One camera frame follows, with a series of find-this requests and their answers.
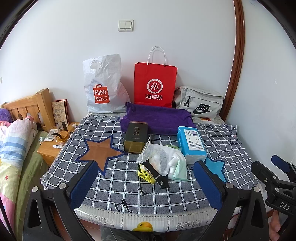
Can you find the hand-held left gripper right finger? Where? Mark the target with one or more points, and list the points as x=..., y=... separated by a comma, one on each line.
x=208, y=183

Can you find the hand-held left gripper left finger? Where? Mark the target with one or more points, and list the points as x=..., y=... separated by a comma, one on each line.
x=85, y=183

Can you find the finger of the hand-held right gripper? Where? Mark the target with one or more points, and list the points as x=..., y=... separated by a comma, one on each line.
x=279, y=162
x=263, y=172

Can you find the light green cloth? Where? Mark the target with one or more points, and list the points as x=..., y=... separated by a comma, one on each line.
x=181, y=172

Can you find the white gloves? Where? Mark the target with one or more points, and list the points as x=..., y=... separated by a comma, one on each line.
x=174, y=162

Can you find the green tissue pack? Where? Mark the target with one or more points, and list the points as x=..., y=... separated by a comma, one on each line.
x=171, y=146

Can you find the white mesh bag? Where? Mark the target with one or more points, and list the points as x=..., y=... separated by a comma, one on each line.
x=157, y=157

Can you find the purple towel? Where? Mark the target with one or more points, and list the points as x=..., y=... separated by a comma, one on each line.
x=161, y=118

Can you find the person's right hand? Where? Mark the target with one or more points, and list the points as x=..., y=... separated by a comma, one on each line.
x=275, y=227

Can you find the blue star patch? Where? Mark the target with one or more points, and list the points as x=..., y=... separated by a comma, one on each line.
x=215, y=168

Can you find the brown star patch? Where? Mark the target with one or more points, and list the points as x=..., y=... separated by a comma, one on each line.
x=99, y=153

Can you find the blue tissue pack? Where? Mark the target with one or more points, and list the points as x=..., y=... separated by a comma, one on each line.
x=185, y=143

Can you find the wooden bedside table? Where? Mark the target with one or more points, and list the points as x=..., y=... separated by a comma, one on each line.
x=49, y=150

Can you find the amber cup with straw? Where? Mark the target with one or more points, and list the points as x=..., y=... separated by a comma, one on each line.
x=63, y=136

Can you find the grey checked tablecloth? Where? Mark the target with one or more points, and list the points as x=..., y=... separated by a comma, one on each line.
x=138, y=197

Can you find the white printed table cover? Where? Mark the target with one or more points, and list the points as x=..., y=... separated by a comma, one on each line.
x=166, y=220

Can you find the green bedsheet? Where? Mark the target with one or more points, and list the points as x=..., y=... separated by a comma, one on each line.
x=30, y=173

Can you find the dark tea tin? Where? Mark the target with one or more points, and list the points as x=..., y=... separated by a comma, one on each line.
x=135, y=134

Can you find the illustrated notebook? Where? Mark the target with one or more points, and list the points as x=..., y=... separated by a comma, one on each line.
x=60, y=113

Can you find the grey waist bag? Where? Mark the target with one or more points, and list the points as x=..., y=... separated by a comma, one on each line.
x=203, y=99

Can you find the pastel patchwork quilt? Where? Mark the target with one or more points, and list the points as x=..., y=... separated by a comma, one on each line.
x=11, y=143

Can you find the wooden bed headboard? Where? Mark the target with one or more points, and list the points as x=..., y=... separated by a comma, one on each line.
x=30, y=102

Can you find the purple plush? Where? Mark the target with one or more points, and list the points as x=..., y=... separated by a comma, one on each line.
x=5, y=115

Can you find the white plastic shopping bag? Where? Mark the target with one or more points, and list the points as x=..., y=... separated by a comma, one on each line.
x=104, y=76

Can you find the red paper carrier bag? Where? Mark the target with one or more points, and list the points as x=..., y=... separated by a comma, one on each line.
x=155, y=71

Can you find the brown wooden door frame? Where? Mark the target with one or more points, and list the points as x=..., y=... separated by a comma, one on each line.
x=239, y=46

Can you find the white wall light switch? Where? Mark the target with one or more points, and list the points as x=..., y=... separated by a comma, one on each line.
x=126, y=25

